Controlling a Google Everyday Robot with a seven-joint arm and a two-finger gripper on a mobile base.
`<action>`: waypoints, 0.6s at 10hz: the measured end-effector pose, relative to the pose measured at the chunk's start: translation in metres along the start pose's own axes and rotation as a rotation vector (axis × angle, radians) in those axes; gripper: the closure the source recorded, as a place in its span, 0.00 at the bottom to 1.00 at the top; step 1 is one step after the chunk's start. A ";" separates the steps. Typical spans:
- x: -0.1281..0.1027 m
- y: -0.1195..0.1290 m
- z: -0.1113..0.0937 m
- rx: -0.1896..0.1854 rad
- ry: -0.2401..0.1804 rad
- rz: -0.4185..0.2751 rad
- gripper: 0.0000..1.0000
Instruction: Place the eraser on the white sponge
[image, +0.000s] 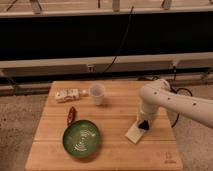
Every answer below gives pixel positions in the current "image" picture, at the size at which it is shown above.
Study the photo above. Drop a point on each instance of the green bowl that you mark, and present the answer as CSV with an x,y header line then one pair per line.
x,y
81,139

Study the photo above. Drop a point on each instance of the white sponge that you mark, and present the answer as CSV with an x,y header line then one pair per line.
x,y
135,133

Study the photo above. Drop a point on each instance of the translucent plastic cup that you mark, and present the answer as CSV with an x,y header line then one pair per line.
x,y
97,93

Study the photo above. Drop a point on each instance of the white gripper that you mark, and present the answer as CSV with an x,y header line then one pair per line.
x,y
146,117

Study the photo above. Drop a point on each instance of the red chili pepper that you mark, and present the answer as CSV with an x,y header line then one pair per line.
x,y
71,116

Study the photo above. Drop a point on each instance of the wooden table board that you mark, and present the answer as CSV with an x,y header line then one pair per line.
x,y
156,151

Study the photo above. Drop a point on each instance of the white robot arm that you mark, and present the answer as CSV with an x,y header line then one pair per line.
x,y
158,94

